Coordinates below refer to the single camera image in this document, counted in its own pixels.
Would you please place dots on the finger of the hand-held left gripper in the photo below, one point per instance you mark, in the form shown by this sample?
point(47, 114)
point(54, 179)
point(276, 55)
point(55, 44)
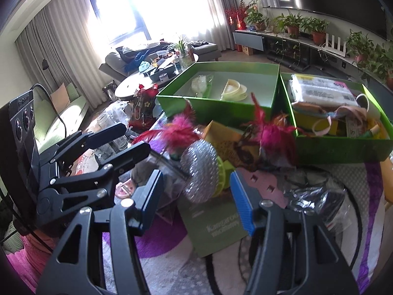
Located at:
point(132, 156)
point(104, 133)

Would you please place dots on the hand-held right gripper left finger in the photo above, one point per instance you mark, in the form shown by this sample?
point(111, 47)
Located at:
point(155, 196)

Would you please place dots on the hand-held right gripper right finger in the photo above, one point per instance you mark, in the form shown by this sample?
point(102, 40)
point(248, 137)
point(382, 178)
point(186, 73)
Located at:
point(242, 206)

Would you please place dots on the large green cardboard box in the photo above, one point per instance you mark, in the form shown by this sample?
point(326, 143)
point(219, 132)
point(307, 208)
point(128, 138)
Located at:
point(215, 109)

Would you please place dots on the cream round rolls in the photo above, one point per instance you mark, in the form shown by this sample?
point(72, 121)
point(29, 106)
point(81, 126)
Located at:
point(233, 91)

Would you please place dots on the glass jar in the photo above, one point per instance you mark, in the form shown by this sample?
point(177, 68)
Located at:
point(103, 119)

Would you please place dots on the pink perforated strip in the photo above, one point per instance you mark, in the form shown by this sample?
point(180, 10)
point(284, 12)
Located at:
point(264, 190)

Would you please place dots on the green booklet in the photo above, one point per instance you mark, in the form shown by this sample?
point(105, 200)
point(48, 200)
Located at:
point(215, 230)

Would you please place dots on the small round stool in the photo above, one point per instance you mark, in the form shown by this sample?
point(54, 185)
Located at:
point(110, 91)

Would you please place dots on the green sofa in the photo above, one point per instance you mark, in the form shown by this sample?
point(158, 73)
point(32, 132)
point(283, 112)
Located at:
point(61, 119)

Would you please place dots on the red gift bag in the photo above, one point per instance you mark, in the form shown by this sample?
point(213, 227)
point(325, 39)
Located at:
point(144, 107)

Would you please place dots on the pink feather toy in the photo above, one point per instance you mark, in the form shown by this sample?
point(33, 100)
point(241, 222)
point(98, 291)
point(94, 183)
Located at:
point(181, 135)
point(273, 135)

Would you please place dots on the round dark coffee table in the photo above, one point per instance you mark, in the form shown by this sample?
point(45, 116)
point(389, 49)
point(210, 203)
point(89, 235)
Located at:
point(132, 87)

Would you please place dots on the beige cushion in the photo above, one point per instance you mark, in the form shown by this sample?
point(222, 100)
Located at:
point(61, 93)

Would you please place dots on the yellow patterned box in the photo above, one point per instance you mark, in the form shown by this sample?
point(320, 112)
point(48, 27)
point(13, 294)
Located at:
point(227, 147)

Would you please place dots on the purple white printed blanket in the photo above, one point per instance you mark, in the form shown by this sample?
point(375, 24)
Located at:
point(172, 270)

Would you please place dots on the black item in clear bag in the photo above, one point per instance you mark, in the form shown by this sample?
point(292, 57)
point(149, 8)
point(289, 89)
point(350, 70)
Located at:
point(319, 202)

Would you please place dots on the black tray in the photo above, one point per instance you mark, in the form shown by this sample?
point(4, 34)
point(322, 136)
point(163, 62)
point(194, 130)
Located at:
point(155, 75)

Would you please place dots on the blue cloth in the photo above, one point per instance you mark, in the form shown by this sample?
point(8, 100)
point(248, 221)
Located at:
point(138, 61)

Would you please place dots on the small can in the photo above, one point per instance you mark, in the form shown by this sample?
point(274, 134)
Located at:
point(163, 77)

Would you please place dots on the black floor lamp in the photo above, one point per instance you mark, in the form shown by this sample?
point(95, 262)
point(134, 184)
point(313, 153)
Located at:
point(46, 66)

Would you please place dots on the grey curtain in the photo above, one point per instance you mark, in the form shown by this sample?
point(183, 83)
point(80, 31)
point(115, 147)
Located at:
point(218, 12)
point(55, 37)

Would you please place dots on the green box with items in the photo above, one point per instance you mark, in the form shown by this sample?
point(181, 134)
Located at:
point(337, 152)

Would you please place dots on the pink fluffy garment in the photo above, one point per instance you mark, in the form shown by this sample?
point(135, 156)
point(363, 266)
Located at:
point(27, 261)

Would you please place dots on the spider plant in glass vase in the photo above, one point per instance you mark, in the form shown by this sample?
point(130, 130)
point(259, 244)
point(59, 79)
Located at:
point(181, 49)

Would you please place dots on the pink ribbon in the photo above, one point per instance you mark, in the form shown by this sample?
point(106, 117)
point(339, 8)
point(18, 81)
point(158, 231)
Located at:
point(337, 119)

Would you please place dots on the grey sofa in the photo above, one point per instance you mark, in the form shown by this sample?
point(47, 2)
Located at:
point(205, 50)

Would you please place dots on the window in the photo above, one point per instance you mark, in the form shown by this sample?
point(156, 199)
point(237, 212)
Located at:
point(153, 3)

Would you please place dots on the white wrapped packet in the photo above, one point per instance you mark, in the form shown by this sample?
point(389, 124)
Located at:
point(322, 90)

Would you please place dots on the green tube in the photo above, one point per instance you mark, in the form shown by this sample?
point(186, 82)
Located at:
point(368, 132)

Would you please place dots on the white paper cup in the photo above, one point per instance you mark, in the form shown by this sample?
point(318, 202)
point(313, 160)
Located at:
point(368, 106)

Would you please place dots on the grey television cabinet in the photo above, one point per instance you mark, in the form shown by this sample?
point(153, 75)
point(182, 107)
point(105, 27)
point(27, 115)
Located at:
point(248, 40)

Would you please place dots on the red flower arrangement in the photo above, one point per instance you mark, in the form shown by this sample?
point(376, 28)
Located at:
point(238, 13)

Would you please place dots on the white router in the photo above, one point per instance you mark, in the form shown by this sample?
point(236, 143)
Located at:
point(335, 47)

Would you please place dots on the row of potted plants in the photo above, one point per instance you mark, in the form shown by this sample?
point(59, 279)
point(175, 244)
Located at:
point(316, 27)

